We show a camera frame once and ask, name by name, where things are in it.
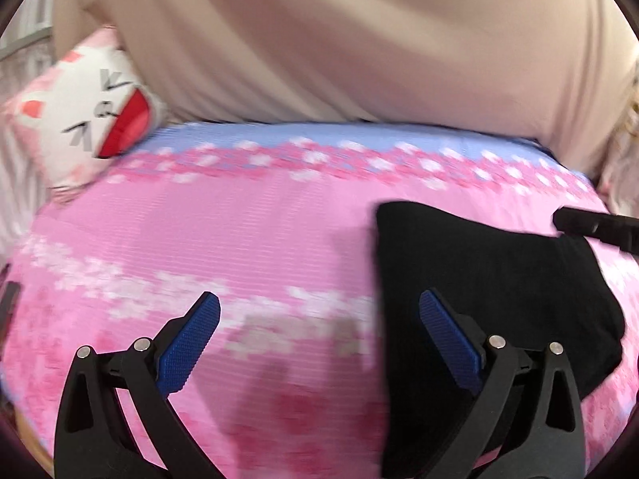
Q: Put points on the pink floral bed quilt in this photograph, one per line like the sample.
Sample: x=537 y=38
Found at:
x=276 y=220

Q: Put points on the beige padded headboard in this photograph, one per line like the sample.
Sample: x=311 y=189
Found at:
x=561 y=72

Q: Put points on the cat face cushion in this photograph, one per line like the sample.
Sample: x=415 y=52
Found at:
x=84 y=112

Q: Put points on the floral beige pillow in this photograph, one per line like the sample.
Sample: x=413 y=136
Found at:
x=618 y=186

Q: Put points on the chrome metal rail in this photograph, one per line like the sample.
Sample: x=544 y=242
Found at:
x=25 y=42

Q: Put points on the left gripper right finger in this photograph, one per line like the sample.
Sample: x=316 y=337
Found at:
x=525 y=419

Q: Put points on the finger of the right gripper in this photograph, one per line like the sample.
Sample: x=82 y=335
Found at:
x=616 y=230

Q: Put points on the black pants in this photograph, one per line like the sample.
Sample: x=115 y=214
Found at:
x=533 y=290

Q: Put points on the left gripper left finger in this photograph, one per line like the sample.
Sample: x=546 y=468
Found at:
x=92 y=436

